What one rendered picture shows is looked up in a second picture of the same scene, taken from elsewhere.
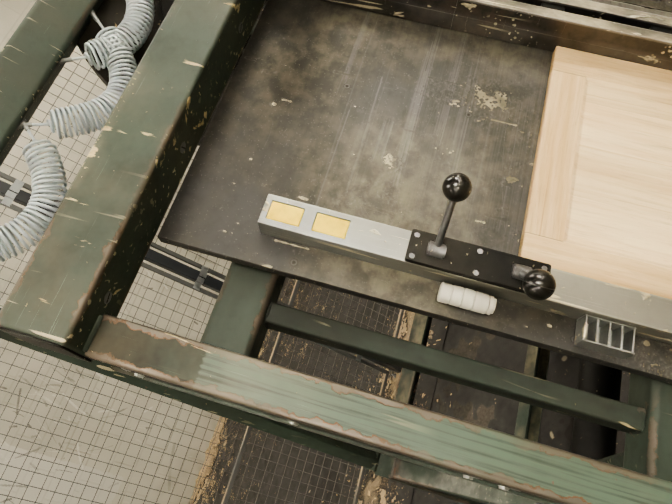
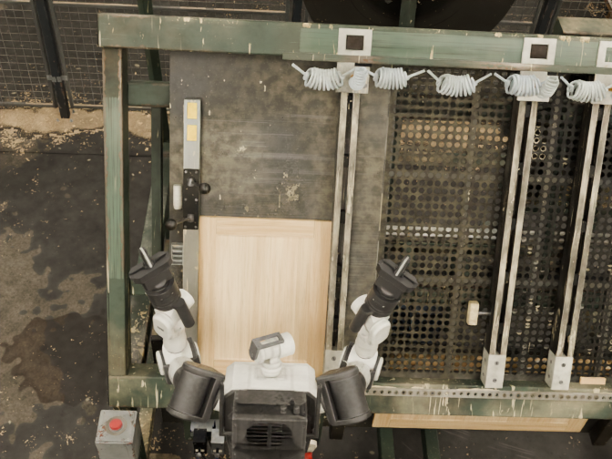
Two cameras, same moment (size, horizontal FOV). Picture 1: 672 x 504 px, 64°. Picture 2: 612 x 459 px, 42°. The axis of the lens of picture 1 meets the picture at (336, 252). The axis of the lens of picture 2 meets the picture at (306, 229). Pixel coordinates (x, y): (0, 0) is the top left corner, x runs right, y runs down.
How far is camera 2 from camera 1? 1.96 m
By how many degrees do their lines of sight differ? 29
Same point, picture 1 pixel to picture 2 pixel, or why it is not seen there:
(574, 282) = (194, 239)
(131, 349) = (109, 66)
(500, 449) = (117, 218)
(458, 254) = (191, 191)
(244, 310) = (150, 97)
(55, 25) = not seen: outside the picture
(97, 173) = (176, 26)
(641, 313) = (188, 266)
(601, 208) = (238, 249)
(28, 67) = not seen: outside the picture
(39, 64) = not seen: outside the picture
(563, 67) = (317, 226)
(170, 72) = (240, 38)
